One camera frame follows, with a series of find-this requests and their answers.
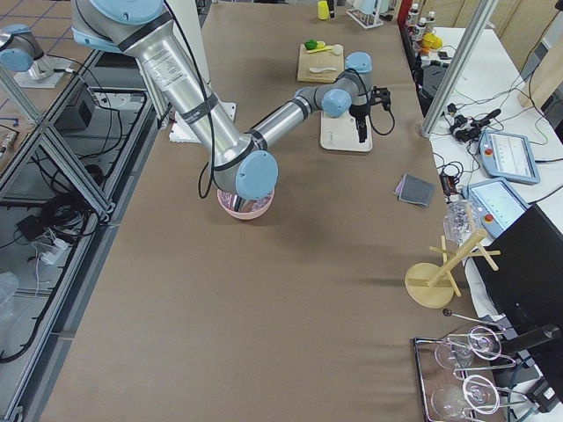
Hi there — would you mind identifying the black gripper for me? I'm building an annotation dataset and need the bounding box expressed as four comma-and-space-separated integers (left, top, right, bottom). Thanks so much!
350, 103, 370, 143

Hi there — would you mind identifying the blue teach pendant near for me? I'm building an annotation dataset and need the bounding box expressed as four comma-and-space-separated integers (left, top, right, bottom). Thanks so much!
463, 178, 530, 238

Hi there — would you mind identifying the green lime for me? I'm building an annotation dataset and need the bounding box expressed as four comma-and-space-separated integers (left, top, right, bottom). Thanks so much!
304, 40, 318, 50

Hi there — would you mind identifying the yellow cup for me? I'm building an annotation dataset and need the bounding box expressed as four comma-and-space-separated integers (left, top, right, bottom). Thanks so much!
317, 0, 330, 21

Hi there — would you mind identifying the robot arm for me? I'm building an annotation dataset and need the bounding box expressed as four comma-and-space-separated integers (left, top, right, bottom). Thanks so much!
71, 1, 372, 200
1, 24, 70, 89

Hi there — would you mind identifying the bamboo cutting board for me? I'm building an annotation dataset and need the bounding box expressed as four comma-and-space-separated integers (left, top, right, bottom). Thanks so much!
296, 44, 344, 84

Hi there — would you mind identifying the wire glass rack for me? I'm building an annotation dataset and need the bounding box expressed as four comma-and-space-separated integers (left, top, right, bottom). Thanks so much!
412, 317, 539, 421

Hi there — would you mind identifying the wooden mug tree stand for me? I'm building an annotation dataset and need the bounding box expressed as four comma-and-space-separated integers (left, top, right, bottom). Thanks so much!
405, 206, 502, 309

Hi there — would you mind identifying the blue teach pendant far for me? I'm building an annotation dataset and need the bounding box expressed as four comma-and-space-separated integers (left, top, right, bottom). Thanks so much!
479, 130, 541, 185

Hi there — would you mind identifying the blue teach pendant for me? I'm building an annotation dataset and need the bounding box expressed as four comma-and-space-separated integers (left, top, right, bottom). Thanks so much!
479, 130, 541, 185
463, 178, 530, 238

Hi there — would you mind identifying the white ceramic spoon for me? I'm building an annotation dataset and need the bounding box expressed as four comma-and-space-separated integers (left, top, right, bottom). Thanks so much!
309, 67, 338, 74

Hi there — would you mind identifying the yellow plastic knife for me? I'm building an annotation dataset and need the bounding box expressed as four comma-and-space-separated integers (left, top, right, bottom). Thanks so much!
306, 46, 333, 54

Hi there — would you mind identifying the black monitor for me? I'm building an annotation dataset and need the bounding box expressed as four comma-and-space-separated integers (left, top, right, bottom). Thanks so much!
474, 204, 563, 353

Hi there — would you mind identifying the aluminium frame post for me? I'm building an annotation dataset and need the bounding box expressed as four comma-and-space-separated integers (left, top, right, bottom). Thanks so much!
420, 0, 499, 138

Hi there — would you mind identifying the grey folded cloth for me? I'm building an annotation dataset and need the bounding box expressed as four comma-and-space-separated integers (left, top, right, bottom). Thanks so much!
394, 174, 435, 207

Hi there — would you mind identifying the cream rabbit tray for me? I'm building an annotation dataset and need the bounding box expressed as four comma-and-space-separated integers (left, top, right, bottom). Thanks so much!
319, 112, 373, 153

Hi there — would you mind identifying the large pink ice bowl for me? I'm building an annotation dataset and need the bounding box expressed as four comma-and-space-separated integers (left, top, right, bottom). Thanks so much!
216, 190, 274, 221

